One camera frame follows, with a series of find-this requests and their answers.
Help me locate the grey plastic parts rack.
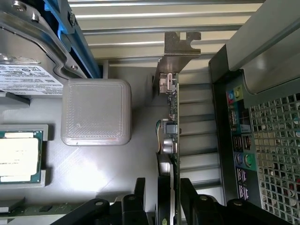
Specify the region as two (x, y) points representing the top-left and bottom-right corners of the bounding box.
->
(0, 58), (160, 225)

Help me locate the blue plastic disk carrier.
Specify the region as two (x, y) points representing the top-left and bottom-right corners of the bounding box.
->
(43, 0), (103, 79)

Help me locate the silver hard disk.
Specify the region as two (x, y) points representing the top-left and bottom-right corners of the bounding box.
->
(0, 0), (89, 96)

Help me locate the CPU chip silver lid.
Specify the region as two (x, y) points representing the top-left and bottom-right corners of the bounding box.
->
(0, 130), (44, 185)

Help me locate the open metal PC case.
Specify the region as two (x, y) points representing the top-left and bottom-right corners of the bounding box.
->
(208, 0), (300, 225)

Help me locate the green RAM stick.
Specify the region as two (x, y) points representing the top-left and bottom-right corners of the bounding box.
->
(0, 201), (99, 218)

